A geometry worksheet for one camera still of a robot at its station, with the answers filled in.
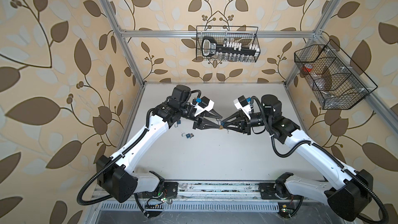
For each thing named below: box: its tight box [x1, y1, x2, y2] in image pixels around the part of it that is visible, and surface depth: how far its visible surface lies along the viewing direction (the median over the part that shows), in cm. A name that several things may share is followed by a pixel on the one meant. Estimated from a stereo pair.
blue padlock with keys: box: [181, 132, 195, 139], surface depth 95 cm
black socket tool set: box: [201, 36, 261, 60], surface depth 86 cm
